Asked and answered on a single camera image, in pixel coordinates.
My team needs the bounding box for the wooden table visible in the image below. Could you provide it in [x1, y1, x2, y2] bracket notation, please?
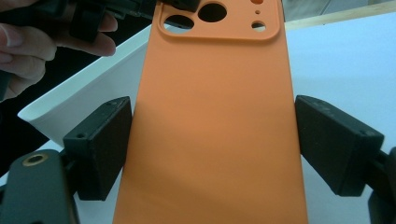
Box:
[284, 1, 396, 32]

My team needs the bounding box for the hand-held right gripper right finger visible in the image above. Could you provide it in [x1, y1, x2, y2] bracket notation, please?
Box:
[294, 94, 386, 197]

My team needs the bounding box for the orange phone case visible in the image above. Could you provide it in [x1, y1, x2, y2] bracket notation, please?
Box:
[112, 0, 309, 224]

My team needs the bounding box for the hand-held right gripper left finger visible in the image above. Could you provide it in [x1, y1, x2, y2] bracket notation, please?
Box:
[64, 96, 134, 202]

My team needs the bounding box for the white plastic bin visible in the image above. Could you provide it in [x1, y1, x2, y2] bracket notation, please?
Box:
[17, 23, 153, 148]

